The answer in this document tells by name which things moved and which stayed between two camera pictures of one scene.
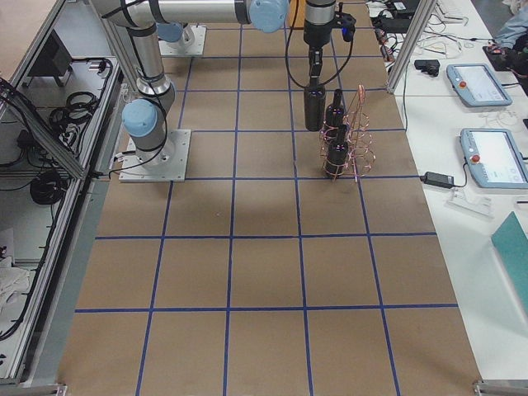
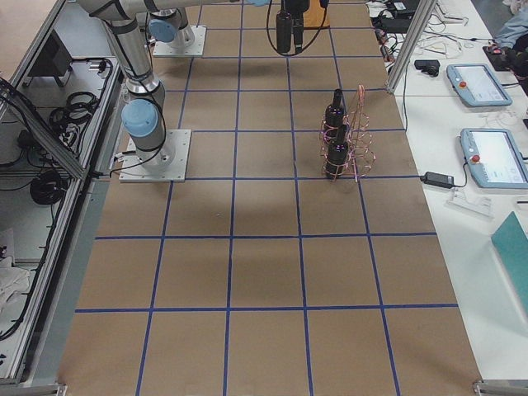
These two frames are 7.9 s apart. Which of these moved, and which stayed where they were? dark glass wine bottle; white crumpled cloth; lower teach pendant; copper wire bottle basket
Moved: dark glass wine bottle
Stayed: lower teach pendant; white crumpled cloth; copper wire bottle basket
